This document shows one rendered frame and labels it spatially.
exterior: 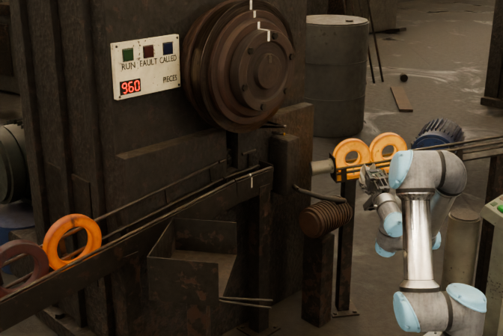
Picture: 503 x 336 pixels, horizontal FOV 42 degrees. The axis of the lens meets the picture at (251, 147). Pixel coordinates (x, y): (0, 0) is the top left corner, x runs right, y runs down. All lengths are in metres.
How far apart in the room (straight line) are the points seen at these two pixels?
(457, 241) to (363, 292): 0.61
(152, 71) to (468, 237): 1.36
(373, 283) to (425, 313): 1.19
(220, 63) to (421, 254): 0.87
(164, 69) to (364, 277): 1.52
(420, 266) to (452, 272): 0.75
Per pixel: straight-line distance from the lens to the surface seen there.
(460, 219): 2.67
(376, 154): 2.69
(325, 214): 2.61
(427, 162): 2.03
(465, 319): 2.07
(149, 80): 2.21
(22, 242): 1.98
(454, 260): 2.74
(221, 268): 2.04
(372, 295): 3.10
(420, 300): 2.02
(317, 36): 5.00
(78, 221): 2.04
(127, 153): 2.22
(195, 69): 2.20
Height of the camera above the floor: 1.60
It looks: 19 degrees down
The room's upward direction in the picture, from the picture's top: straight up
